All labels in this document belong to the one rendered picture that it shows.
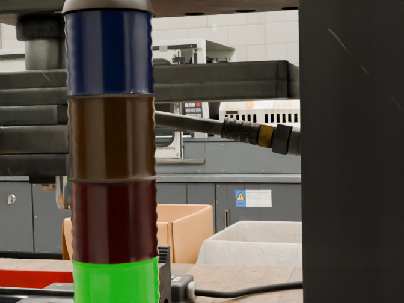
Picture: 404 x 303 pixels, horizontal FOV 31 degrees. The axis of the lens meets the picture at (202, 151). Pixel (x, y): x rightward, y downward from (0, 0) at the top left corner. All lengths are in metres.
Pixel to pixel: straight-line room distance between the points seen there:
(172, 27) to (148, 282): 7.15
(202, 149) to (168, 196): 0.44
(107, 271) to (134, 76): 0.08
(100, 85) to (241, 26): 6.93
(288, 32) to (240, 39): 0.49
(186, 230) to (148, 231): 2.70
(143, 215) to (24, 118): 0.27
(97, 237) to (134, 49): 0.08
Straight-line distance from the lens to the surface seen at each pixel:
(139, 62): 0.30
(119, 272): 0.31
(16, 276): 0.93
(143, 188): 0.30
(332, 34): 0.48
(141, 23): 0.31
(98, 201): 0.30
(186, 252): 3.00
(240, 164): 5.16
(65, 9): 0.31
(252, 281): 1.08
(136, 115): 0.30
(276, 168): 5.10
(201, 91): 0.52
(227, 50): 6.16
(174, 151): 5.27
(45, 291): 0.69
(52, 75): 0.56
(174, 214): 3.43
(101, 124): 0.30
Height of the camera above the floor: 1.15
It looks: 3 degrees down
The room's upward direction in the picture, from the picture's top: 1 degrees counter-clockwise
